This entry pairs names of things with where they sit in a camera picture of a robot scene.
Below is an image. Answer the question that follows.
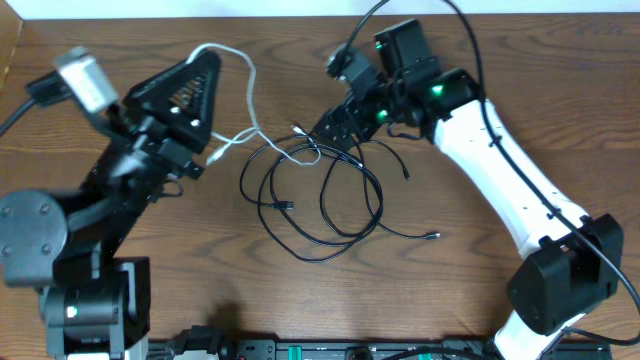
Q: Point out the white USB cable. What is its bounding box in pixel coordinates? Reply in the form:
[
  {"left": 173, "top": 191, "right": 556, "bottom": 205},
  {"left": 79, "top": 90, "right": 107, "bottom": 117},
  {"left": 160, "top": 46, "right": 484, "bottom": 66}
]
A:
[{"left": 185, "top": 42, "right": 322, "bottom": 167}]

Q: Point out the black USB cable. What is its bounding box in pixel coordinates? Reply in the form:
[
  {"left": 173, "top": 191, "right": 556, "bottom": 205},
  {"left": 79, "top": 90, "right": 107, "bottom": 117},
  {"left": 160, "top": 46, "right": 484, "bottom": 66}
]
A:
[{"left": 238, "top": 133, "right": 385, "bottom": 264}]

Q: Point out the black USB-C cable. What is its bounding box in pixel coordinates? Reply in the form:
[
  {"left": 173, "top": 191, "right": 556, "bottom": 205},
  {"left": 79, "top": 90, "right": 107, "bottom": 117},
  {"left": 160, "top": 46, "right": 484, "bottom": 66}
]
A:
[{"left": 319, "top": 139, "right": 441, "bottom": 241}]

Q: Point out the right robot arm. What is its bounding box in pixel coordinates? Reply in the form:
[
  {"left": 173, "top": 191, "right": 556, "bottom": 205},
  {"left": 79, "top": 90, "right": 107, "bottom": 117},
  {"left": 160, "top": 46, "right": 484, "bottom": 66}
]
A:
[{"left": 315, "top": 19, "right": 624, "bottom": 359}]

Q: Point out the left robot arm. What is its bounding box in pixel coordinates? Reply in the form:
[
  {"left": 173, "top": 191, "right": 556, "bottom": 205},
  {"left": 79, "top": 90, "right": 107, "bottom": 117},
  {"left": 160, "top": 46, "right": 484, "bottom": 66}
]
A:
[{"left": 1, "top": 47, "right": 221, "bottom": 359}]

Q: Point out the cardboard box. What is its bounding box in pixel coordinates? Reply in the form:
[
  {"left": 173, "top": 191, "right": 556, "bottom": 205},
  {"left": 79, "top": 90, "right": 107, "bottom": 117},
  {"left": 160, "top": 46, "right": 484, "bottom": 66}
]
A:
[{"left": 0, "top": 0, "right": 23, "bottom": 90}]

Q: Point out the left camera cable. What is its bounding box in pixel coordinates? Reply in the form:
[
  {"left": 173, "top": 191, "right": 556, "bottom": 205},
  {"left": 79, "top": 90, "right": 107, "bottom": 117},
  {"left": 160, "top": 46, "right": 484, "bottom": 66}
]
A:
[{"left": 0, "top": 69, "right": 71, "bottom": 139}]

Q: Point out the camera cable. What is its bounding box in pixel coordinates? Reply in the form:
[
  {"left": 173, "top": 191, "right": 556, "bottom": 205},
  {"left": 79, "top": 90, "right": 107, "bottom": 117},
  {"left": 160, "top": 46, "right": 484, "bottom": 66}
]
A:
[
  {"left": 339, "top": 0, "right": 640, "bottom": 347},
  {"left": 0, "top": 69, "right": 71, "bottom": 139}
]

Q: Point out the right camera cable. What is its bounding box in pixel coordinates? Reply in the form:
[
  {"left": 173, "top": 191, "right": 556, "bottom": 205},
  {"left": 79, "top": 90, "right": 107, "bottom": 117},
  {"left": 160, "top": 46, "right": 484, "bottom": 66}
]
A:
[{"left": 339, "top": 0, "right": 640, "bottom": 347}]

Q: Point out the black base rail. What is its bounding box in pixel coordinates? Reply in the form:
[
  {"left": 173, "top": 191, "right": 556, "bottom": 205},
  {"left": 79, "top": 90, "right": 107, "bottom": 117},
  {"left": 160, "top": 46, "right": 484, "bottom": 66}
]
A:
[{"left": 147, "top": 324, "right": 614, "bottom": 360}]

